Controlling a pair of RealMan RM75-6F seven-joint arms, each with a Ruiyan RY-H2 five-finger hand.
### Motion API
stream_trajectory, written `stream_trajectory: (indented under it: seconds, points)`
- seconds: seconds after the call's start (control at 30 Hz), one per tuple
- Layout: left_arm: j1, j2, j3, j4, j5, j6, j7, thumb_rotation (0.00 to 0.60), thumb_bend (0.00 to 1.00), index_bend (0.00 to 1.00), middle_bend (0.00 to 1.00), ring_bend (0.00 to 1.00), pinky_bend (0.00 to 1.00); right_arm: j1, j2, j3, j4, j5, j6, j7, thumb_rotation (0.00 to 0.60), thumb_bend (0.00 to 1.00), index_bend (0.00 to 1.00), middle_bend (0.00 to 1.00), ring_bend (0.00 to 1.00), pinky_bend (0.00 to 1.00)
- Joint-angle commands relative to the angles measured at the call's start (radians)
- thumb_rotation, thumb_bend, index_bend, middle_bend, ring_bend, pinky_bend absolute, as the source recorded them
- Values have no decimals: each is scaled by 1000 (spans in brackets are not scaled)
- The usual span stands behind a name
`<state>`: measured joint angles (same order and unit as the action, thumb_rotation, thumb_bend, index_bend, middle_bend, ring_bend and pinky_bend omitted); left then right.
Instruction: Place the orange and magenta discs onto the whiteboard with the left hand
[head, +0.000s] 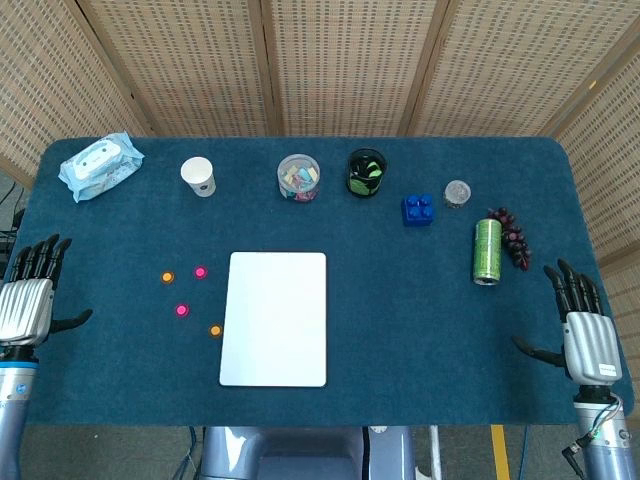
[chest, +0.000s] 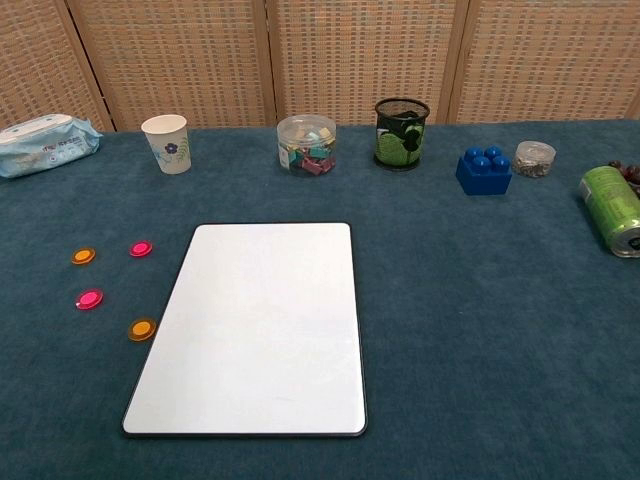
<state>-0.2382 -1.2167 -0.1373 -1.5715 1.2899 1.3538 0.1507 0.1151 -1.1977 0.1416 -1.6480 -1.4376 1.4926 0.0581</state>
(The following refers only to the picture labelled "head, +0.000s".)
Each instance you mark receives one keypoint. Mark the blue felt table mat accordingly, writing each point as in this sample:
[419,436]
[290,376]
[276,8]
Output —
[400,310]

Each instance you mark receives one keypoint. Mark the white magnetic board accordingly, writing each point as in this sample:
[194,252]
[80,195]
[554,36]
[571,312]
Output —
[274,320]

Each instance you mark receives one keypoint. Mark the dark purple grape bunch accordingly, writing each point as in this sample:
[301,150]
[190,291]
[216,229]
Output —
[517,245]

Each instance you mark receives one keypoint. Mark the black mesh pen holder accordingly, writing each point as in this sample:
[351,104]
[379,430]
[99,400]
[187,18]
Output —
[367,172]

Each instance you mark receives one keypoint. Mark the clear jar of binder clips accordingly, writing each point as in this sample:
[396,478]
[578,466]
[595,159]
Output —
[299,177]

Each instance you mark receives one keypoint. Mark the green drink can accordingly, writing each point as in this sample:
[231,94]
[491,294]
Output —
[488,252]

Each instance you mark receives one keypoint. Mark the white paper cup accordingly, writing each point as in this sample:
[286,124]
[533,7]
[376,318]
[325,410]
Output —
[199,177]

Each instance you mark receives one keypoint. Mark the light blue wet wipes pack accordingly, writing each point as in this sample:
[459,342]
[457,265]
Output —
[100,165]

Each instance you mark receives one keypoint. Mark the woven bamboo folding screen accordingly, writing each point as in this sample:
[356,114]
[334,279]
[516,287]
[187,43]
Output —
[350,60]

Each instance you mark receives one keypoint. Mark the orange round magnet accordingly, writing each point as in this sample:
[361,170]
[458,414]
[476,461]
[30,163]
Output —
[166,277]
[215,330]

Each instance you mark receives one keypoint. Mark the pink round magnet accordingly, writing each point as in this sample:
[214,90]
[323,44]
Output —
[200,272]
[182,310]

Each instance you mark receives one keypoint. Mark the blue building block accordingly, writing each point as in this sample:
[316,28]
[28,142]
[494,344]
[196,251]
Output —
[418,212]

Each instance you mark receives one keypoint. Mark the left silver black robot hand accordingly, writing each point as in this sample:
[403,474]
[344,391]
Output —
[22,310]

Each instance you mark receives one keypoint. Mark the grey blue robot torso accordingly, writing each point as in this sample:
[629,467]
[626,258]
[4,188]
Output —
[305,452]

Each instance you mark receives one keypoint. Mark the small clear jar of pins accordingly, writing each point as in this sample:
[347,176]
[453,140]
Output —
[457,195]

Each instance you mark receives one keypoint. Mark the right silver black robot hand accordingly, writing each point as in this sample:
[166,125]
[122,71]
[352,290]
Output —
[592,345]

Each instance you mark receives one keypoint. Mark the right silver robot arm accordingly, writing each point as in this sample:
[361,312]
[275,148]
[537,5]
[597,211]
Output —
[607,440]

